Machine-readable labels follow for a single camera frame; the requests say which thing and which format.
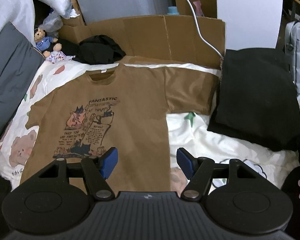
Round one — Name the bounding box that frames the brown printed t-shirt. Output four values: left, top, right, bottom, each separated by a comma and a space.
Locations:
21, 64, 218, 192

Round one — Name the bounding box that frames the white cartoon bed sheet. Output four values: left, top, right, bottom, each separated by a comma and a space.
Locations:
0, 61, 299, 188

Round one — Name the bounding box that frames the black paw print cushion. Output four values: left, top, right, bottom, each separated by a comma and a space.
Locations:
281, 166, 300, 215

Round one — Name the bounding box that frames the floral cloth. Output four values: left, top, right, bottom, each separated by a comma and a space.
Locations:
46, 51, 75, 64

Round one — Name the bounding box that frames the black clothing pile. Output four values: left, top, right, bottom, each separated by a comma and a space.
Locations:
58, 35, 126, 65

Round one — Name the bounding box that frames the teddy bear blue shirt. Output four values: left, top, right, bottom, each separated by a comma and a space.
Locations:
34, 28, 62, 58

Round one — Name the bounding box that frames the dark grey pillow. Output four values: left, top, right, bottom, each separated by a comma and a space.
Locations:
0, 22, 44, 137

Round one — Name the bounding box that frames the brown cardboard box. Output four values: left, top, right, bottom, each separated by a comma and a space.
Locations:
59, 0, 225, 69

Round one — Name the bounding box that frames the clear plastic bag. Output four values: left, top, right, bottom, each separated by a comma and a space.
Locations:
38, 11, 63, 33

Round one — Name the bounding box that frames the blue bottle cap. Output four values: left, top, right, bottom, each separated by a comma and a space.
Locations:
167, 6, 179, 15

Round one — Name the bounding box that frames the grey backpack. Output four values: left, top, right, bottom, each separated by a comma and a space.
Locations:
285, 21, 300, 95

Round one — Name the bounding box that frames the white board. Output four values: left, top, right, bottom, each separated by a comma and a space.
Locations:
217, 0, 283, 50

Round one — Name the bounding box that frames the white cable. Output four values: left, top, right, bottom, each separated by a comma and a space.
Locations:
178, 0, 224, 61

